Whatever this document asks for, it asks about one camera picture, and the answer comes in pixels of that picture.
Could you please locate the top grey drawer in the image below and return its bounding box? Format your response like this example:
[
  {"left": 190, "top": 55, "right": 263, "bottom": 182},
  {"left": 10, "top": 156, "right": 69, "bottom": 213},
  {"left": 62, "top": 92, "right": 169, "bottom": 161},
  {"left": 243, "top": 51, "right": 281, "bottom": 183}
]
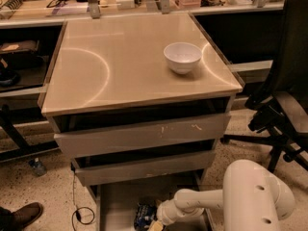
[{"left": 55, "top": 113, "right": 230, "bottom": 158}]

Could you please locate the black table leg stand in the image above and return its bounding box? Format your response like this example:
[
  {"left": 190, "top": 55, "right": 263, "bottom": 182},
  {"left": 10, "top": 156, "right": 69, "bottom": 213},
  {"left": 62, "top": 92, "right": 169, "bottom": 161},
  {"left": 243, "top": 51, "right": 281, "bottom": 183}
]
[{"left": 0, "top": 105, "right": 58, "bottom": 162}]

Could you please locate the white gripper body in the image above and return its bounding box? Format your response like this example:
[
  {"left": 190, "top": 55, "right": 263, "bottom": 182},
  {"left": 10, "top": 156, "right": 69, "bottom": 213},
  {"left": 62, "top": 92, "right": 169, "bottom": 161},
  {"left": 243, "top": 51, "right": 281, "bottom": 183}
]
[{"left": 157, "top": 200, "right": 180, "bottom": 226}]

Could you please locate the brown shoe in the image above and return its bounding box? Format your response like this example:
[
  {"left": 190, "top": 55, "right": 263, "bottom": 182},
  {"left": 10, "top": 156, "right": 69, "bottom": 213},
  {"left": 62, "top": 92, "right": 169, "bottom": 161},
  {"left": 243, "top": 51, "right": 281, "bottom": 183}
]
[{"left": 0, "top": 202, "right": 43, "bottom": 231}]

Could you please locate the blue chip bag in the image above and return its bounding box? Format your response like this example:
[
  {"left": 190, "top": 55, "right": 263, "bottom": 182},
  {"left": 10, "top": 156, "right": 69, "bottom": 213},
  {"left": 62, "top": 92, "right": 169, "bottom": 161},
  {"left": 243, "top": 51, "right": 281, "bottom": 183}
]
[{"left": 134, "top": 204, "right": 157, "bottom": 231}]

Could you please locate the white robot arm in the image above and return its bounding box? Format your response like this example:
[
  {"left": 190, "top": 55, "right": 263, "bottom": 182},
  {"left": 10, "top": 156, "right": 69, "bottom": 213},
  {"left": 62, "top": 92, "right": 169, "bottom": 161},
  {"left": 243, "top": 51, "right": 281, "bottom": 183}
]
[{"left": 149, "top": 160, "right": 295, "bottom": 231}]

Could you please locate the plastic water bottle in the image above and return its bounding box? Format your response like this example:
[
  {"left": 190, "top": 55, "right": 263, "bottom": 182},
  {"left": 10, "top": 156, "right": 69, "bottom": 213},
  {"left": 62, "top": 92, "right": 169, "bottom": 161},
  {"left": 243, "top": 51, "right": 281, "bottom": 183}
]
[{"left": 29, "top": 158, "right": 47, "bottom": 176}]

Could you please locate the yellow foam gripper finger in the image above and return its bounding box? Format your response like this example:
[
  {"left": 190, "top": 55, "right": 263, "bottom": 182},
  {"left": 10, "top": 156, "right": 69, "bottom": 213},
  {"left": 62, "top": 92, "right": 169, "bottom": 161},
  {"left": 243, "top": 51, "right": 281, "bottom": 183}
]
[{"left": 148, "top": 220, "right": 164, "bottom": 231}]

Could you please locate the bottom open drawer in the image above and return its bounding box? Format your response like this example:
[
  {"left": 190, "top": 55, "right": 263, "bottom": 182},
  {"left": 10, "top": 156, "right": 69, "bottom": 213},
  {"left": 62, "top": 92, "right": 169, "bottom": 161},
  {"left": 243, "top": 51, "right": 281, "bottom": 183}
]
[{"left": 95, "top": 171, "right": 216, "bottom": 231}]

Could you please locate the grey drawer cabinet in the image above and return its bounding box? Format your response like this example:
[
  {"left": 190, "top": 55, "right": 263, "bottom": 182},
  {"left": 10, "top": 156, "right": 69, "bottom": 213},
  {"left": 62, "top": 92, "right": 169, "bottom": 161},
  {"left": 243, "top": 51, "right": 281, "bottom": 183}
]
[{"left": 41, "top": 13, "right": 242, "bottom": 224}]

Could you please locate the middle grey drawer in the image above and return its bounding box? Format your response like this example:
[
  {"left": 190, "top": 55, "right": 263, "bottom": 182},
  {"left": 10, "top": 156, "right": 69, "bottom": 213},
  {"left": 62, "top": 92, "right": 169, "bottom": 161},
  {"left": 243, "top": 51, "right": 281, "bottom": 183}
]
[{"left": 75, "top": 150, "right": 215, "bottom": 186}]

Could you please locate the white bowl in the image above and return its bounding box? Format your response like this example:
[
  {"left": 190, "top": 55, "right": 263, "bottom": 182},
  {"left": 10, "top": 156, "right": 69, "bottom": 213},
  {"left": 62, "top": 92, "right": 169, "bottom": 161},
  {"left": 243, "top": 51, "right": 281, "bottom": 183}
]
[{"left": 164, "top": 42, "right": 202, "bottom": 74}]

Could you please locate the black office chair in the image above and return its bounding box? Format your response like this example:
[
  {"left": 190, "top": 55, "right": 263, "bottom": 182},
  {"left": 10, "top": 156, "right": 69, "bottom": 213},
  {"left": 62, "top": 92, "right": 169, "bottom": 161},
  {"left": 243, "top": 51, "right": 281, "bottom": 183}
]
[{"left": 220, "top": 0, "right": 308, "bottom": 172}]

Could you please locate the black cable on floor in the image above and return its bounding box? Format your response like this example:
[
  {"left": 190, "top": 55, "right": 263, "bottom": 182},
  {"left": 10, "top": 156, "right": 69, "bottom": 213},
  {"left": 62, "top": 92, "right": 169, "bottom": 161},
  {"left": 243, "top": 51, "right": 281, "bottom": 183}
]
[{"left": 70, "top": 167, "right": 96, "bottom": 231}]

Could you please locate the grey drawer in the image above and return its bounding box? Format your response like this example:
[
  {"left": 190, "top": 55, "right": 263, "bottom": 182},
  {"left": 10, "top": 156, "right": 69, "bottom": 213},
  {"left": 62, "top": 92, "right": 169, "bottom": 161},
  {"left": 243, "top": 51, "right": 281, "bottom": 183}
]
[
  {"left": 55, "top": 113, "right": 230, "bottom": 158},
  {"left": 75, "top": 150, "right": 215, "bottom": 186}
]

